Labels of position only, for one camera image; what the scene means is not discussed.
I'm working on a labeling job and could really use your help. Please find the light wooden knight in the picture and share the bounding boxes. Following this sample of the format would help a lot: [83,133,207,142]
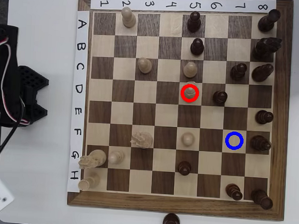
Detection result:
[77,148,108,170]
[129,130,154,150]

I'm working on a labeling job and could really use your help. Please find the light wooden pawn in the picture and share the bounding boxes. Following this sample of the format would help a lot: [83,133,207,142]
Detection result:
[182,61,198,79]
[137,57,153,74]
[108,149,125,166]
[180,132,196,147]
[120,6,138,29]

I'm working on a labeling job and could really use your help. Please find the dark wooden pawn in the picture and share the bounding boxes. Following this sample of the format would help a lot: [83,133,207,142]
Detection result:
[186,10,203,33]
[229,62,248,82]
[212,91,228,107]
[225,183,243,202]
[178,160,192,176]
[190,38,205,56]

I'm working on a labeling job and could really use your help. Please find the white letter label strip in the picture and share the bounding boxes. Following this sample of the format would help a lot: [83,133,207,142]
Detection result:
[66,9,90,193]

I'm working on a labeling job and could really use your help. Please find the light wooden rook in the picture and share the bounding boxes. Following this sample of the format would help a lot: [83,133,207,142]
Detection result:
[77,172,101,192]

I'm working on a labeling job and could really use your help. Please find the white number label strip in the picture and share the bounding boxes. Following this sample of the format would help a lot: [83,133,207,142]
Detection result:
[90,0,278,17]

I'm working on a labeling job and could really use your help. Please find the dark wooden queen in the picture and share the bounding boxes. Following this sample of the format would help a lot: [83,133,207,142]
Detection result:
[163,212,181,224]

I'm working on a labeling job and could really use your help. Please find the black pawn row E column 8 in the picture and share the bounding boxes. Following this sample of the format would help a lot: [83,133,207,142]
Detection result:
[254,109,274,125]

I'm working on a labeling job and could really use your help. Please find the dark wooden bishop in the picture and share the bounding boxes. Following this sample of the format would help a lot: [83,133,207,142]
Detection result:
[251,63,275,83]
[249,135,273,155]

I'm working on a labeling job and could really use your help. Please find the dark wooden knight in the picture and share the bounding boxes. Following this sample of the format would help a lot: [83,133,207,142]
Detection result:
[251,36,283,62]

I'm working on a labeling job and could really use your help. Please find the dark wooden rook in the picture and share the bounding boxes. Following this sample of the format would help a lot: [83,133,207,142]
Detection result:
[250,189,274,211]
[257,8,282,33]

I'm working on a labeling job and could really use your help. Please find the brown wooden frame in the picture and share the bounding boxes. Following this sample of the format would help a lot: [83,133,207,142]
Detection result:
[66,0,295,222]

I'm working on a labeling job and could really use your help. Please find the red white black servo wires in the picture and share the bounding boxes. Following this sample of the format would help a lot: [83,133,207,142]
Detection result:
[0,36,34,126]

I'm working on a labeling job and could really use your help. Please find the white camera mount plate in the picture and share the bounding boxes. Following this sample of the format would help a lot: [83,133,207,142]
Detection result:
[0,171,16,221]

